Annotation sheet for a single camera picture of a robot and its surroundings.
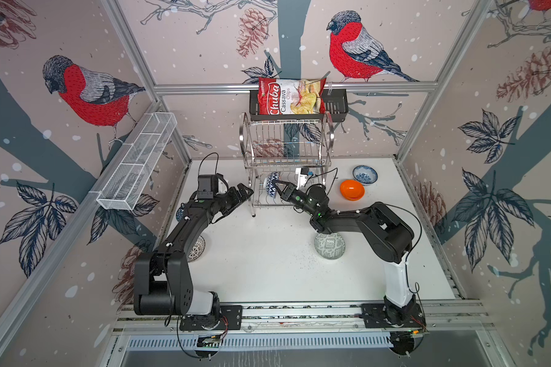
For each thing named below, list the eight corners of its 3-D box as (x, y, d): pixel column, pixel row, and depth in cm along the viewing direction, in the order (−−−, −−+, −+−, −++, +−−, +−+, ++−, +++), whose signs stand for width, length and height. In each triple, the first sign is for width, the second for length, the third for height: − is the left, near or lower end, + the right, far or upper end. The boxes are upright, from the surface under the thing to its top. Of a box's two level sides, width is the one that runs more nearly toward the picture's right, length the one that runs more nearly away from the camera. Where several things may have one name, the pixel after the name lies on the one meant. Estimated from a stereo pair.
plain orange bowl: (341, 202, 105) (343, 197, 101) (337, 185, 111) (339, 180, 108) (364, 202, 105) (367, 197, 101) (359, 185, 111) (361, 180, 108)
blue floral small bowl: (353, 186, 111) (356, 180, 107) (349, 171, 117) (352, 165, 113) (376, 186, 111) (379, 180, 107) (371, 171, 117) (374, 165, 113)
